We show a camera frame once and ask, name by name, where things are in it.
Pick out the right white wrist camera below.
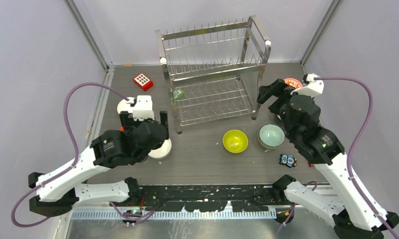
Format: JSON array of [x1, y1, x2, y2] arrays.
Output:
[[290, 73, 324, 98]]

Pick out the white bowl brown outside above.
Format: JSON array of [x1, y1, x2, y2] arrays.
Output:
[[116, 97, 136, 114]]

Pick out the blue cartoon sticker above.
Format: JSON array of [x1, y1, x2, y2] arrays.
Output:
[[279, 153, 298, 168]]

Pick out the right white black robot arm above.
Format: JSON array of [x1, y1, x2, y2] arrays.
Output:
[[257, 78, 399, 239]]

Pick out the red white grid block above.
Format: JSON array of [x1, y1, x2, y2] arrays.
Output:
[[133, 73, 154, 92]]

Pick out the steel two-tier dish rack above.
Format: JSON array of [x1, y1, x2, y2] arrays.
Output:
[[155, 15, 272, 134]]

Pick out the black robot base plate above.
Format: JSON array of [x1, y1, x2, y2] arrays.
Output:
[[120, 184, 305, 213]]

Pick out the small green patterned object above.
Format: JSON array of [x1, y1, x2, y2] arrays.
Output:
[[173, 88, 185, 101]]

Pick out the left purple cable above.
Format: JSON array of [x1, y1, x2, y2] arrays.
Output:
[[10, 82, 154, 228]]

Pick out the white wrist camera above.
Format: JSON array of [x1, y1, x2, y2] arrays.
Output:
[[123, 95, 155, 121], [290, 73, 324, 98]]

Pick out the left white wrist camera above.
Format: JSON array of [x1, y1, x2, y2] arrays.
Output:
[[123, 95, 155, 121]]

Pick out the red white patterned bowl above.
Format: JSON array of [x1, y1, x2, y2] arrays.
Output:
[[284, 78, 303, 89]]

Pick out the pale green bowl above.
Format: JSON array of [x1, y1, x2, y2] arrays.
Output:
[[258, 138, 285, 150], [258, 124, 285, 145]]

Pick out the yellow bowl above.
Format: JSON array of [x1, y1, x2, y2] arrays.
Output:
[[222, 129, 249, 153]]

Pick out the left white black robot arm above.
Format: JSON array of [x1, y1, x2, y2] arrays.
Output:
[[28, 111, 169, 218]]

